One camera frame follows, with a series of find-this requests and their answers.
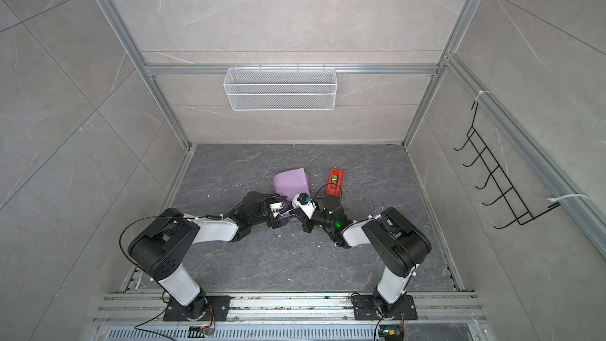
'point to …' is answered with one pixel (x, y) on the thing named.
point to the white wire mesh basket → (282, 89)
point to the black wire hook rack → (519, 209)
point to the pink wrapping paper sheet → (290, 183)
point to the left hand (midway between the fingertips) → (287, 199)
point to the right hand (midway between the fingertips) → (292, 209)
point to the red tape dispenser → (334, 182)
